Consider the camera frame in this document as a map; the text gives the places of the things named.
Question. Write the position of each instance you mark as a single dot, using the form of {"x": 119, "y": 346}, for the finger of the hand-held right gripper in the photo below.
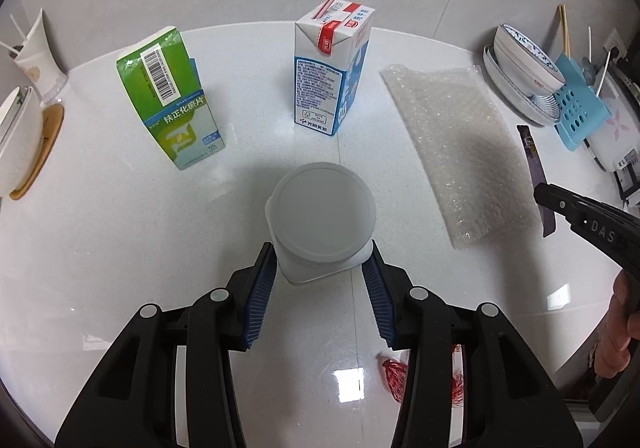
{"x": 555, "y": 200}

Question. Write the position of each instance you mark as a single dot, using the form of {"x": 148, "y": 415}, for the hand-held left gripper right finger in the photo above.
{"x": 377, "y": 298}

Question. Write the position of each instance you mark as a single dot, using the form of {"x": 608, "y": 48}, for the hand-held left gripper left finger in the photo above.
{"x": 257, "y": 298}

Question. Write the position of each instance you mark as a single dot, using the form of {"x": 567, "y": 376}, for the purple sachet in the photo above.
{"x": 532, "y": 157}

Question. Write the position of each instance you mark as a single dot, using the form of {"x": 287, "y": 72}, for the white pill bottle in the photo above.
{"x": 320, "y": 213}

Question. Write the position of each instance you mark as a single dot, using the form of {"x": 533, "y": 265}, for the clear bubble wrap sheet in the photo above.
{"x": 460, "y": 147}

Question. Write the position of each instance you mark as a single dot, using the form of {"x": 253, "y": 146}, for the blue and white milk carton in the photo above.
{"x": 325, "y": 82}

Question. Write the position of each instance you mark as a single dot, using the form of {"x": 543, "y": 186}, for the red striped drinking straw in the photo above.
{"x": 327, "y": 2}

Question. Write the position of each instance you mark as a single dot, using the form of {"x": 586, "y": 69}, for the person's right hand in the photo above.
{"x": 615, "y": 348}

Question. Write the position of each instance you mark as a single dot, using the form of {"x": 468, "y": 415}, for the red mesh netting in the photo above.
{"x": 392, "y": 373}

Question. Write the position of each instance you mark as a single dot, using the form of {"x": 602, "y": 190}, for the blue plastic utensil holder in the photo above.
{"x": 580, "y": 112}

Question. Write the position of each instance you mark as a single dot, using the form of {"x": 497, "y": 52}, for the white rice cooker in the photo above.
{"x": 617, "y": 127}

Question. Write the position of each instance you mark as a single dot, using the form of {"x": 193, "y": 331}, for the blue striped plate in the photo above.
{"x": 505, "y": 87}

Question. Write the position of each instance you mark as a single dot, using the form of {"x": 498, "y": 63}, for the white bowl with red print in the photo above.
{"x": 520, "y": 70}

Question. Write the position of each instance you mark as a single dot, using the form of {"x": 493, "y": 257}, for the white plastic stirrer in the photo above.
{"x": 602, "y": 72}

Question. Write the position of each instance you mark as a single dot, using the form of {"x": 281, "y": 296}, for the blue floral bowl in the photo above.
{"x": 525, "y": 50}

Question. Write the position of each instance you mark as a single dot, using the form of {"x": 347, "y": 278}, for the bundle of wooden chopsticks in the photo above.
{"x": 564, "y": 27}

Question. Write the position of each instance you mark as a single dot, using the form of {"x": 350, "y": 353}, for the green medicine box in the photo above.
{"x": 170, "y": 107}

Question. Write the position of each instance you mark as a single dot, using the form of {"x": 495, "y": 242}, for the round wooden coaster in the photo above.
{"x": 50, "y": 137}

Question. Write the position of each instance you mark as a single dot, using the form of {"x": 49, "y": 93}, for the white bowl with dark rim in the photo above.
{"x": 17, "y": 142}

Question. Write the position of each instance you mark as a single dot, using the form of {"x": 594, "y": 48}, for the tall white cup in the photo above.
{"x": 37, "y": 62}

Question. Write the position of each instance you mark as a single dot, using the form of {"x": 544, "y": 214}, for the white plastic straw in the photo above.
{"x": 10, "y": 48}
{"x": 18, "y": 27}

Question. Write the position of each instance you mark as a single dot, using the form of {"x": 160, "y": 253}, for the white wall socket with plug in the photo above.
{"x": 614, "y": 43}

